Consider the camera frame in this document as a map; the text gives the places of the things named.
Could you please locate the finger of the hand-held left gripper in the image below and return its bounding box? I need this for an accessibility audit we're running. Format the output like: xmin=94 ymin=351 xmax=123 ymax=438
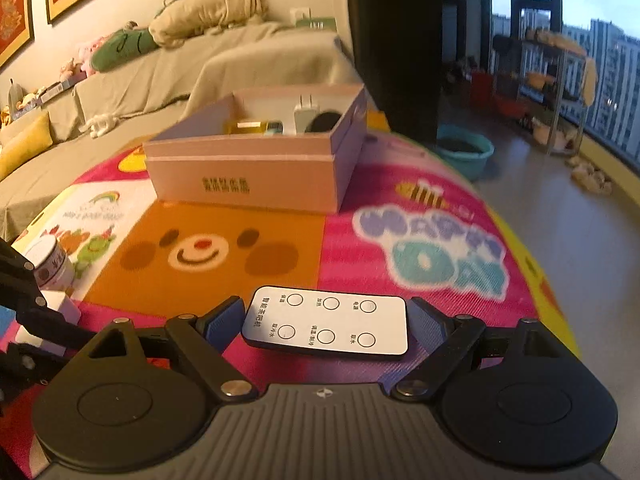
xmin=0 ymin=237 xmax=49 ymax=317
xmin=0 ymin=310 xmax=98 ymax=401

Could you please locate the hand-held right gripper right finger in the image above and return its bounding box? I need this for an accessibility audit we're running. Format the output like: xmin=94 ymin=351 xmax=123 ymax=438
xmin=390 ymin=296 xmax=581 ymax=403

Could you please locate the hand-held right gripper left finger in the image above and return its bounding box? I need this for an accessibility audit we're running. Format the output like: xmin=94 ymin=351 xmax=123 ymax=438
xmin=75 ymin=295 xmax=258 ymax=403

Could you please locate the small white box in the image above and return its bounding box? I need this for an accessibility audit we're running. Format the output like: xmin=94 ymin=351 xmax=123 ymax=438
xmin=15 ymin=290 xmax=82 ymax=346

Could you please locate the white round jar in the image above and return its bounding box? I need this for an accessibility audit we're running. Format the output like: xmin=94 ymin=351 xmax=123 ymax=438
xmin=24 ymin=237 xmax=76 ymax=293

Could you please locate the white remote control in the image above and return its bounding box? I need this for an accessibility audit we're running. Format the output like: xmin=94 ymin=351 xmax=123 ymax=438
xmin=241 ymin=285 xmax=410 ymax=360

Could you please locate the pink cardboard box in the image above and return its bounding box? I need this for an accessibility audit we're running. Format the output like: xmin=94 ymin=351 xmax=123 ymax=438
xmin=142 ymin=84 xmax=368 ymax=215

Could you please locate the yellow transparent case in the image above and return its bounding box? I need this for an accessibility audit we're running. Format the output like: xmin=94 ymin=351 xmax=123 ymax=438
xmin=222 ymin=119 xmax=286 ymax=137

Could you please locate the white charger plug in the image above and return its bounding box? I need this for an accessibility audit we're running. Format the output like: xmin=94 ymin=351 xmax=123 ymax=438
xmin=291 ymin=94 xmax=323 ymax=136

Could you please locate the colourful cartoon play mat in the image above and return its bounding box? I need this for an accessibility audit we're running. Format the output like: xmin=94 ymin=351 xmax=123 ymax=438
xmin=0 ymin=132 xmax=583 ymax=480

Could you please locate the yellow cushion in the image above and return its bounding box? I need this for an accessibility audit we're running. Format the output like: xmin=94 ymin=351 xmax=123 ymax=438
xmin=0 ymin=110 xmax=55 ymax=181

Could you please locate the teal plastic basin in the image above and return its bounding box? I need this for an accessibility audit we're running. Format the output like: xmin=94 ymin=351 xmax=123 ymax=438
xmin=434 ymin=125 xmax=496 ymax=181

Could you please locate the white plush toy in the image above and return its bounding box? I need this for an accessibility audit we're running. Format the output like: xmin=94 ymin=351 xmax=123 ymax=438
xmin=80 ymin=112 xmax=118 ymax=138

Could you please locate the blue toy box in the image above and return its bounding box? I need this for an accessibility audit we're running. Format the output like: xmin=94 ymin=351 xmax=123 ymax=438
xmin=35 ymin=80 xmax=76 ymax=103

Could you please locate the beige covered sofa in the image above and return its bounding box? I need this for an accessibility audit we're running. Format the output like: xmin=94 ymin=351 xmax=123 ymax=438
xmin=0 ymin=22 xmax=376 ymax=241

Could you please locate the white basin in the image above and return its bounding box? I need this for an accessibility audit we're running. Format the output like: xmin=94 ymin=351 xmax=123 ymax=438
xmin=532 ymin=117 xmax=576 ymax=146

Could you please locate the black funnel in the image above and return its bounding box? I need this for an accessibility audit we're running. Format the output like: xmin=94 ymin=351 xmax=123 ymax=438
xmin=306 ymin=109 xmax=345 ymax=135

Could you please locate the red basin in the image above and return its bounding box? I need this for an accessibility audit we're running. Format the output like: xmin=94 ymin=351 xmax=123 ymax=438
xmin=495 ymin=95 xmax=528 ymax=118

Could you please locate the pink plush toy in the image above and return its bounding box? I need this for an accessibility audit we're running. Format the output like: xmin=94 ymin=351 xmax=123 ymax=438
xmin=75 ymin=35 xmax=108 ymax=73

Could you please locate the metal storage rack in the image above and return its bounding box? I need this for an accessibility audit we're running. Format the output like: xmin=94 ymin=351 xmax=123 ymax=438
xmin=492 ymin=27 xmax=598 ymax=156

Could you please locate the red bucket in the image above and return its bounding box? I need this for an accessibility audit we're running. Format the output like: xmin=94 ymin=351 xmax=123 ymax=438
xmin=470 ymin=71 xmax=496 ymax=106

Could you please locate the green plush pillow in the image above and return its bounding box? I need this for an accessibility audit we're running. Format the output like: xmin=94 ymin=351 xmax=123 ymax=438
xmin=89 ymin=27 xmax=161 ymax=73

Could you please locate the red gold framed picture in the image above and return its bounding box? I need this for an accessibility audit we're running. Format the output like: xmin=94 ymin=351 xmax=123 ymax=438
xmin=0 ymin=0 xmax=35 ymax=68

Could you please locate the yellow hanging cloth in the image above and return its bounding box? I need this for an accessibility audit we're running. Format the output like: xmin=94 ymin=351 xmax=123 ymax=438
xmin=582 ymin=55 xmax=598 ymax=106

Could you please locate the dark curtain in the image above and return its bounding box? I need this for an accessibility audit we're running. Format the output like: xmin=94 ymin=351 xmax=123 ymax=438
xmin=345 ymin=0 xmax=443 ymax=133

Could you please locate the rolled beige blanket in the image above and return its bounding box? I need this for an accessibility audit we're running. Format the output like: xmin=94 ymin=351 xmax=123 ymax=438
xmin=149 ymin=0 xmax=271 ymax=50

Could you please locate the green digital clock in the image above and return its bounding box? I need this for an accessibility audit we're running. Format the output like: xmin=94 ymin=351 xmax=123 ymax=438
xmin=295 ymin=16 xmax=337 ymax=31

